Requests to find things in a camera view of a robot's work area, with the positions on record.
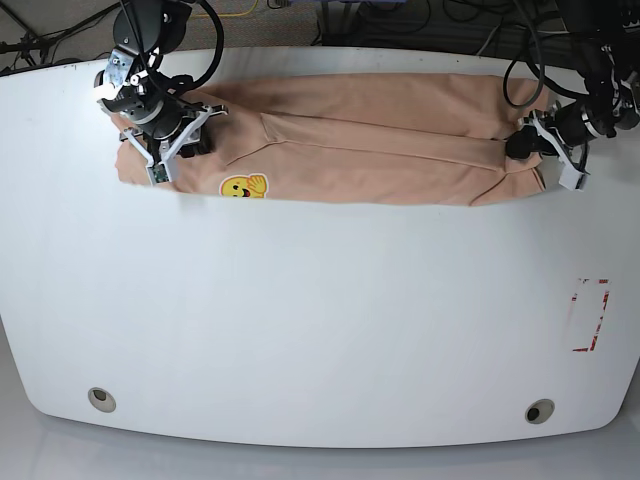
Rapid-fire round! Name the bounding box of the left table cable grommet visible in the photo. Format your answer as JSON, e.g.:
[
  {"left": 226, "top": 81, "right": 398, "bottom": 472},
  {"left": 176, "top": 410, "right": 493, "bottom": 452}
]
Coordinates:
[{"left": 88, "top": 387, "right": 117, "bottom": 414}]

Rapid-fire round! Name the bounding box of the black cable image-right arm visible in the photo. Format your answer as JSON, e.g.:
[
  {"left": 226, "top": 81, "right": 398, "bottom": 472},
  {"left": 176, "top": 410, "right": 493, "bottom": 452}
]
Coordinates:
[{"left": 502, "top": 0, "right": 587, "bottom": 110}]

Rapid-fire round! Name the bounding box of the yellow cable on floor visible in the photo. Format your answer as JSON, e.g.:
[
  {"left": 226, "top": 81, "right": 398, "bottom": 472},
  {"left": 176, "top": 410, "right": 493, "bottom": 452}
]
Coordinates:
[{"left": 194, "top": 0, "right": 257, "bottom": 21}]

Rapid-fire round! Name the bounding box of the right table cable grommet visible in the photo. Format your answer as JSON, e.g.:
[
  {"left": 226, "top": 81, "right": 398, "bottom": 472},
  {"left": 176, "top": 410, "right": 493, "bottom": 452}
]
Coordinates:
[{"left": 525, "top": 399, "right": 555, "bottom": 425}]

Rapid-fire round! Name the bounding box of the table cable grommet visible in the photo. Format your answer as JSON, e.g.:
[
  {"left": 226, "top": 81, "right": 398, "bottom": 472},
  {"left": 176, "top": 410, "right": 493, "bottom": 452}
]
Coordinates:
[
  {"left": 88, "top": 387, "right": 117, "bottom": 414},
  {"left": 525, "top": 399, "right": 555, "bottom": 425}
]

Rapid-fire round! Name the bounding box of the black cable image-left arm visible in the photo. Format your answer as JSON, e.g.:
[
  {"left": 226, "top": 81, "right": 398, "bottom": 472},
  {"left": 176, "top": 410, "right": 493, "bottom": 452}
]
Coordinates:
[{"left": 161, "top": 1, "right": 225, "bottom": 96}]

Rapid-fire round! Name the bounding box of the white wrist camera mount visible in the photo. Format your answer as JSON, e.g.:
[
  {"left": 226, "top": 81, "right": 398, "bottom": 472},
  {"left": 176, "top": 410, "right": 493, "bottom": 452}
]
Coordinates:
[
  {"left": 120, "top": 105, "right": 229, "bottom": 185},
  {"left": 519, "top": 101, "right": 589, "bottom": 191}
]

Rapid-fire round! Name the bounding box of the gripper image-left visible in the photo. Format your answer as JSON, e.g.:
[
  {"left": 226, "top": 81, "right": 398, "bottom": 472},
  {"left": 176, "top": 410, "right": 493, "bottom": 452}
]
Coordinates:
[{"left": 94, "top": 47, "right": 213, "bottom": 158}]

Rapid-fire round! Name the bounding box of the peach t-shirt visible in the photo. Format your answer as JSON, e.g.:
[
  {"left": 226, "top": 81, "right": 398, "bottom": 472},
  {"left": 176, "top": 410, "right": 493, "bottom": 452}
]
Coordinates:
[{"left": 114, "top": 72, "right": 559, "bottom": 209}]

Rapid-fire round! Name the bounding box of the black tripod stand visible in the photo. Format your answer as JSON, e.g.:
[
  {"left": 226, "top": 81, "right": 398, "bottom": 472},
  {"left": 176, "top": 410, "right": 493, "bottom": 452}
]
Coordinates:
[{"left": 1, "top": 1, "right": 121, "bottom": 76}]

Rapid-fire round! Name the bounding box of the red tape rectangle marking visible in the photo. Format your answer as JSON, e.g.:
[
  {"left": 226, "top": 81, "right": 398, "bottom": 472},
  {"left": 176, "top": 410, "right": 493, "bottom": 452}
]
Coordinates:
[{"left": 566, "top": 278, "right": 611, "bottom": 353}]

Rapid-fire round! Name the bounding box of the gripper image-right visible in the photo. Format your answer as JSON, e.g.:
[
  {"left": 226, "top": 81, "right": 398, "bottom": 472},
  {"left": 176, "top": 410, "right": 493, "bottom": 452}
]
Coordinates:
[{"left": 505, "top": 74, "right": 639, "bottom": 160}]

